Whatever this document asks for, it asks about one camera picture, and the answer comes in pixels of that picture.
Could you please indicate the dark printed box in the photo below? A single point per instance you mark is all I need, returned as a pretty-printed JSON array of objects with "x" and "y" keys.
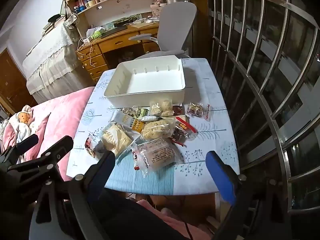
[{"x": 126, "y": 20}]

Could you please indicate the clear bag of bread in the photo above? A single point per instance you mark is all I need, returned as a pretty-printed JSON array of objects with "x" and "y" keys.
[{"x": 157, "y": 128}]

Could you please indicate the wooden bookshelf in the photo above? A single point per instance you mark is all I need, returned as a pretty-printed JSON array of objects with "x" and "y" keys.
[{"x": 112, "y": 7}]

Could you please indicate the white plastic storage bin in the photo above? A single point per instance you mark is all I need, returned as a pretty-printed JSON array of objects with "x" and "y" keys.
[{"x": 155, "y": 82}]

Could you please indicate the floral fabric bag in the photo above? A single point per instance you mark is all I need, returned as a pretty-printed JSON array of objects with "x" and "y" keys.
[{"x": 71, "y": 20}]

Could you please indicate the pink blanket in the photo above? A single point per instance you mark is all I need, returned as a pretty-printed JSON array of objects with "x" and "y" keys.
[{"x": 65, "y": 110}]

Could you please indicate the nut print snack packet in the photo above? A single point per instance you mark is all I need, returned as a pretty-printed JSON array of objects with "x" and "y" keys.
[{"x": 128, "y": 111}]

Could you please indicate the table with printed cloth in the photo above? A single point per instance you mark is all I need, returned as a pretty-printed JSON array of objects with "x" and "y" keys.
[{"x": 212, "y": 135}]

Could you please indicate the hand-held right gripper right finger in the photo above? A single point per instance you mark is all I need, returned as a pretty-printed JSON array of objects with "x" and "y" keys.
[{"x": 220, "y": 175}]

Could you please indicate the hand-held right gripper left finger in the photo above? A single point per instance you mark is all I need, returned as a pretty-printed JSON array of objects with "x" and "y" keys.
[{"x": 105, "y": 163}]

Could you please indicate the white plush toy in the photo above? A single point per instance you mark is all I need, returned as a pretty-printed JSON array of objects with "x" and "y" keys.
[{"x": 22, "y": 120}]

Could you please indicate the blue jar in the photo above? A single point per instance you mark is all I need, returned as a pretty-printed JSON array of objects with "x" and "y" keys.
[{"x": 81, "y": 10}]

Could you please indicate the metal window grille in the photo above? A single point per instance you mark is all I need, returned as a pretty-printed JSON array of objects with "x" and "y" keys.
[{"x": 262, "y": 85}]

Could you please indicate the black flat pad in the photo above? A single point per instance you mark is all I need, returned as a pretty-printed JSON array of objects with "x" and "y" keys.
[{"x": 115, "y": 31}]

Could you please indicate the small dark red packet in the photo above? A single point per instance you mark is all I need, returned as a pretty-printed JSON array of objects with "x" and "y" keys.
[{"x": 178, "y": 110}]

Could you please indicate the green white bag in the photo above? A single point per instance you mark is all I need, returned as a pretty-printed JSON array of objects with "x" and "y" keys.
[{"x": 96, "y": 33}]

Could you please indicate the clear packet of beige crackers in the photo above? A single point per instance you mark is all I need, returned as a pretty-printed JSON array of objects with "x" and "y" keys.
[{"x": 116, "y": 137}]

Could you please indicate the red white bun packet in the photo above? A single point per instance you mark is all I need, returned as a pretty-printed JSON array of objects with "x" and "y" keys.
[{"x": 92, "y": 146}]

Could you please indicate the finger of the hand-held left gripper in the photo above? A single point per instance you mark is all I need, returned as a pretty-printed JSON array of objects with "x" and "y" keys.
[
  {"x": 57, "y": 150},
  {"x": 25, "y": 143}
]

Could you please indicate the red label dried fruit packet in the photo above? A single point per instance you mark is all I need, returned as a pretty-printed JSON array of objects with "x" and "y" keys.
[{"x": 183, "y": 130}]

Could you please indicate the black round object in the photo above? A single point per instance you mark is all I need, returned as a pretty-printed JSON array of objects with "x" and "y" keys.
[{"x": 53, "y": 18}]

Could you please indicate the clear pastry packet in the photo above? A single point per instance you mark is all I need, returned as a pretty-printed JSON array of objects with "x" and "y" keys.
[{"x": 156, "y": 155}]

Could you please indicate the person's leg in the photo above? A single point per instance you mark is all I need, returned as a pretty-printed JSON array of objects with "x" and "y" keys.
[{"x": 130, "y": 220}]

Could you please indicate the clear packet of beige puffs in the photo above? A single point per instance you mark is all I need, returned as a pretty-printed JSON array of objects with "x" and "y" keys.
[{"x": 161, "y": 107}]

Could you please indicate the wooden desk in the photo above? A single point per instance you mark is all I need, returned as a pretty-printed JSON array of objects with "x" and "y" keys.
[{"x": 117, "y": 42}]

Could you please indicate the white orange oat bar packet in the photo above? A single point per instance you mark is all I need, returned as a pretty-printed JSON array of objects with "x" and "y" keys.
[{"x": 131, "y": 123}]

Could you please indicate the nut mix packet red strip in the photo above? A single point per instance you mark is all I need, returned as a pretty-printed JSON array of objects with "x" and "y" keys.
[{"x": 196, "y": 108}]

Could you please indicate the small white packet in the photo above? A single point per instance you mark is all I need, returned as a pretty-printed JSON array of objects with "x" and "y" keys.
[{"x": 150, "y": 118}]

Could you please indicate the grey office chair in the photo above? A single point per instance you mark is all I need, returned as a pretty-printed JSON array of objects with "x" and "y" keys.
[{"x": 175, "y": 30}]

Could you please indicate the green snack packet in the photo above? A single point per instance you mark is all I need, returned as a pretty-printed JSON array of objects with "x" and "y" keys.
[{"x": 141, "y": 112}]

